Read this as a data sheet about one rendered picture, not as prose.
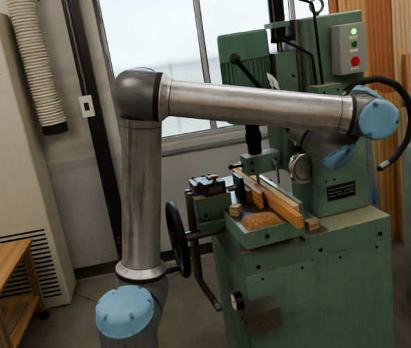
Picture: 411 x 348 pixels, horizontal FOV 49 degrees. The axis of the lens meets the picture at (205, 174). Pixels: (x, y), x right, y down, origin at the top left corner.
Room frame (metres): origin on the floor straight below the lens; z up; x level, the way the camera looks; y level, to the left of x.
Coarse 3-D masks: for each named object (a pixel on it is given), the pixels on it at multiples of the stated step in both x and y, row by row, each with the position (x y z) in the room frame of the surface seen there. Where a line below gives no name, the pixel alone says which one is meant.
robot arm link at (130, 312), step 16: (128, 288) 1.08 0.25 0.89; (112, 304) 1.01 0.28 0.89; (128, 304) 1.00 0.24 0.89; (144, 304) 1.00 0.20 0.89; (96, 320) 1.00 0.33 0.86; (112, 320) 0.96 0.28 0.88; (128, 320) 0.95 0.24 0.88; (144, 320) 0.97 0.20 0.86; (112, 336) 0.95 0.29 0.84; (128, 336) 0.94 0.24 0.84; (144, 336) 0.96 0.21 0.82
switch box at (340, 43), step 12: (348, 24) 1.50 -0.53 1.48; (360, 24) 1.51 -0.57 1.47; (336, 36) 1.51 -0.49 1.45; (348, 36) 1.50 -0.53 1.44; (360, 36) 1.51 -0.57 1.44; (336, 48) 1.51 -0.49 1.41; (348, 48) 1.50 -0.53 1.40; (360, 48) 1.51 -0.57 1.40; (336, 60) 1.52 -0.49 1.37; (348, 60) 1.50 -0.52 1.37; (360, 60) 1.51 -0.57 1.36; (336, 72) 1.52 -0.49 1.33; (348, 72) 1.50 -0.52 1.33
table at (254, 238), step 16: (256, 208) 1.49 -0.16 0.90; (208, 224) 1.49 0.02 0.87; (224, 224) 1.50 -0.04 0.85; (240, 224) 1.37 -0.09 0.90; (272, 224) 1.33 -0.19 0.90; (288, 224) 1.33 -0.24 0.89; (304, 224) 1.34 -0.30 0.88; (240, 240) 1.35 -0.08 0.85; (256, 240) 1.30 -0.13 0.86; (272, 240) 1.32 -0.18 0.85
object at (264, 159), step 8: (264, 152) 1.60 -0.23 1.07; (272, 152) 1.59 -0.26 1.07; (240, 160) 1.61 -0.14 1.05; (248, 160) 1.56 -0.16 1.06; (256, 160) 1.56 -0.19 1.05; (264, 160) 1.57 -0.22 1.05; (280, 160) 1.58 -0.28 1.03; (248, 168) 1.55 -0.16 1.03; (256, 168) 1.56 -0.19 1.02; (264, 168) 1.57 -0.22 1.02; (272, 168) 1.58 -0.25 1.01; (280, 168) 1.58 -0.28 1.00
